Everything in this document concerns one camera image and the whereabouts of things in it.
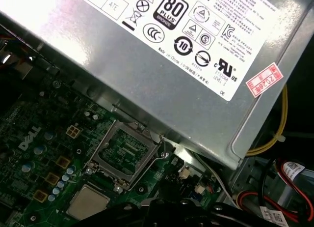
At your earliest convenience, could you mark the green motherboard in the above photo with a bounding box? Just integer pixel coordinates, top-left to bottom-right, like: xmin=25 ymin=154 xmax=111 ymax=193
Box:
xmin=0 ymin=62 xmax=236 ymax=227

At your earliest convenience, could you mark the grey power supply unit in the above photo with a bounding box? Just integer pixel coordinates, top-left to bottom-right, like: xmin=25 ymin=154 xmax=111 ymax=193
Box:
xmin=0 ymin=0 xmax=314 ymax=172

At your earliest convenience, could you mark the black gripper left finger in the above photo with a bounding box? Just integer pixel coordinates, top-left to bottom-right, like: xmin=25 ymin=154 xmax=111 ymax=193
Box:
xmin=71 ymin=178 xmax=176 ymax=227

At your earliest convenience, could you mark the red inspection sticker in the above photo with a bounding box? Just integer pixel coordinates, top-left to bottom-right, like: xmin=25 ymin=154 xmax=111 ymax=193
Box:
xmin=245 ymin=61 xmax=285 ymax=99

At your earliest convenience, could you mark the metal socket cover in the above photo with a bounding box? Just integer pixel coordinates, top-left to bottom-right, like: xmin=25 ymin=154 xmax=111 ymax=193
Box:
xmin=84 ymin=118 xmax=161 ymax=191

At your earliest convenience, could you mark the yellow wire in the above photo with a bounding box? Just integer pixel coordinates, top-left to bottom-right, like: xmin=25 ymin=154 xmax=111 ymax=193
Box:
xmin=246 ymin=84 xmax=289 ymax=158

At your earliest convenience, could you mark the red wire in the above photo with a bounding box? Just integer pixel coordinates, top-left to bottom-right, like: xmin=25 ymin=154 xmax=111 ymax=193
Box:
xmin=236 ymin=190 xmax=306 ymax=222

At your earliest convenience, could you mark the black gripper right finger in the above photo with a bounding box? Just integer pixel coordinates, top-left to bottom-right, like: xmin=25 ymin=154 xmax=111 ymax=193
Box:
xmin=174 ymin=178 xmax=291 ymax=227

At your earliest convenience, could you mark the black PC case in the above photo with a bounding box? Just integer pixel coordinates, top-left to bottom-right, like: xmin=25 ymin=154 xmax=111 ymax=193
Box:
xmin=230 ymin=28 xmax=314 ymax=227

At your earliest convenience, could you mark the yellow framed square inductor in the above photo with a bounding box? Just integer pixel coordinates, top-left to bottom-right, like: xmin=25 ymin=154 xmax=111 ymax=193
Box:
xmin=33 ymin=189 xmax=48 ymax=203
xmin=46 ymin=172 xmax=60 ymax=186
xmin=55 ymin=155 xmax=70 ymax=169

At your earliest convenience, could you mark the beige four-pin power socket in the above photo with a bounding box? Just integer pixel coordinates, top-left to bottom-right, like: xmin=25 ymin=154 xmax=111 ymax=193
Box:
xmin=65 ymin=124 xmax=81 ymax=139

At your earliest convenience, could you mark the silver square CPU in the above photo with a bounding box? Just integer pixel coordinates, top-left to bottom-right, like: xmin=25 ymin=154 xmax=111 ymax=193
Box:
xmin=67 ymin=184 xmax=111 ymax=222

